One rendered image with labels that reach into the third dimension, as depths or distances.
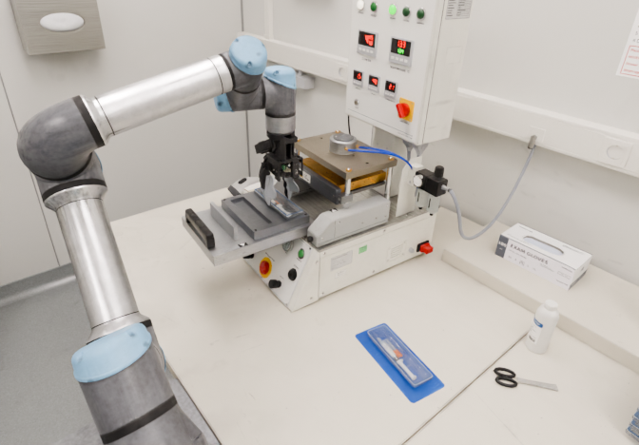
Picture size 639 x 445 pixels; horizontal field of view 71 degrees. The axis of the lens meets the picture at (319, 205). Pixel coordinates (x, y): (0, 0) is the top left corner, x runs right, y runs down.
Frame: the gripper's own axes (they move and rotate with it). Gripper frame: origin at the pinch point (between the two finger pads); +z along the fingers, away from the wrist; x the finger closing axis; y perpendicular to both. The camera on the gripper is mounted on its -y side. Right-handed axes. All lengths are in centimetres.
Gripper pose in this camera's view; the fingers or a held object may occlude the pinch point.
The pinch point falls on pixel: (277, 197)
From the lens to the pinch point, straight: 123.8
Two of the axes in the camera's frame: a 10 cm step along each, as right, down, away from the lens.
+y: 5.7, 4.2, -7.1
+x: 8.2, -2.5, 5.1
